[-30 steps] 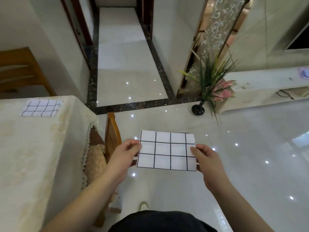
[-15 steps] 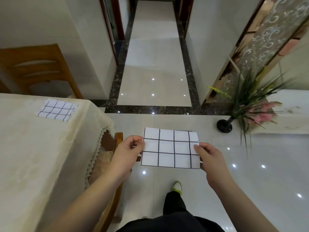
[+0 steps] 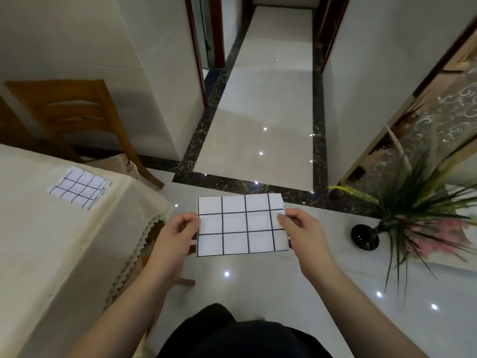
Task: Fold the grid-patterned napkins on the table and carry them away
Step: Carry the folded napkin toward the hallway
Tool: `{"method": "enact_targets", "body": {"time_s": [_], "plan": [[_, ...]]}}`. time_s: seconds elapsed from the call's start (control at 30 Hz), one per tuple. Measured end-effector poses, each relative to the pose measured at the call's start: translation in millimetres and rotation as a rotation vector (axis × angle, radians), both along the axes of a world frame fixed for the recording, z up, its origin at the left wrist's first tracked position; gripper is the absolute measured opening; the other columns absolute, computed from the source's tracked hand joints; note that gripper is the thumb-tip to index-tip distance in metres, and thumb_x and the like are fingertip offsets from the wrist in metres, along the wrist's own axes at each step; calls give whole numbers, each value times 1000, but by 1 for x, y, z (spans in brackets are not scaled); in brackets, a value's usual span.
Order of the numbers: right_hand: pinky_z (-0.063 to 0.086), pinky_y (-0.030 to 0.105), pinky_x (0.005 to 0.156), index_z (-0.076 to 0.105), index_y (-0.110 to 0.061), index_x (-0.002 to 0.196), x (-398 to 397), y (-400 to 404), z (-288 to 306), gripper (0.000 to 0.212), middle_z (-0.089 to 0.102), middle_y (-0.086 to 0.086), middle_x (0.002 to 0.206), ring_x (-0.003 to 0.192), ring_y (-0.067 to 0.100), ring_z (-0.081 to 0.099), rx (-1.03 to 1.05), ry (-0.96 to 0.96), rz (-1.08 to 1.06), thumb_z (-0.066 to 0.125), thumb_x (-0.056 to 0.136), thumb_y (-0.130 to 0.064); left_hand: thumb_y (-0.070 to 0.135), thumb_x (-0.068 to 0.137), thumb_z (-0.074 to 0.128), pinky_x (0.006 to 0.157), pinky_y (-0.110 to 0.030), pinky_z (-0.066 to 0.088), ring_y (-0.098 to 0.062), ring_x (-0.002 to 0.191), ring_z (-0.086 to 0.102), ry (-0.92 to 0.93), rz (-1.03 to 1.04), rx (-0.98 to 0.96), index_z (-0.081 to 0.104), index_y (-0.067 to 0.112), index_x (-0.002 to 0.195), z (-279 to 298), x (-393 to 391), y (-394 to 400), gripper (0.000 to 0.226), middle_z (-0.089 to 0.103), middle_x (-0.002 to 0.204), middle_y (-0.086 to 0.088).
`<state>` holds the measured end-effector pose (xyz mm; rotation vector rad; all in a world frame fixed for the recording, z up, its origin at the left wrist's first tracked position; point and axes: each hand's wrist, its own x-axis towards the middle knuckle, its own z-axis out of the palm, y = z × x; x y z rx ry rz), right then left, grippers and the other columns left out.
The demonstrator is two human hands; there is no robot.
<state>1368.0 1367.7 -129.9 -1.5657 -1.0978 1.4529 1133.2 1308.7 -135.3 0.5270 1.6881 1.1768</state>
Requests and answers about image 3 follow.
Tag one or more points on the person's right hand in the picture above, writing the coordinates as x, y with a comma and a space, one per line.
309, 242

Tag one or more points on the person's left hand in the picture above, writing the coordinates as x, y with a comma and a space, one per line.
169, 246

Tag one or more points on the person's right thumb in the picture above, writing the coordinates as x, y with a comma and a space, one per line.
287, 221

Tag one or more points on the person's left thumb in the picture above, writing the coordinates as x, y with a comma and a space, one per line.
190, 224

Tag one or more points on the white black-checked cloth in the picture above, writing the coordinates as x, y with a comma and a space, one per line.
80, 186
242, 227

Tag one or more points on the person's left forearm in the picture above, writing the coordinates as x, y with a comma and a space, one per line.
123, 313

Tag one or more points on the person's right forearm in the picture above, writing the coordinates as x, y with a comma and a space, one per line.
365, 313

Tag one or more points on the black round vase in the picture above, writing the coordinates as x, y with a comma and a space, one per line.
365, 237

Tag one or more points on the beige chair cushion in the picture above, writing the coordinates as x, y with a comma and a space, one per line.
119, 164

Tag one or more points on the person's black clothing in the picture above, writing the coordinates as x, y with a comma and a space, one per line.
242, 337

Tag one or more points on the green artificial plant pink flowers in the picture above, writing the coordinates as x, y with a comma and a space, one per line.
421, 212

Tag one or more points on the cream lace-trimmed tablecloth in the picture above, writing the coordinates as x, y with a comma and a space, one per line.
48, 257

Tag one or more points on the patterned frosted glass door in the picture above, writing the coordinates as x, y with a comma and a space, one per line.
428, 122

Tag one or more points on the dark red wooden door frame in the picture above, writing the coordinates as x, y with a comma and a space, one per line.
197, 40
329, 29

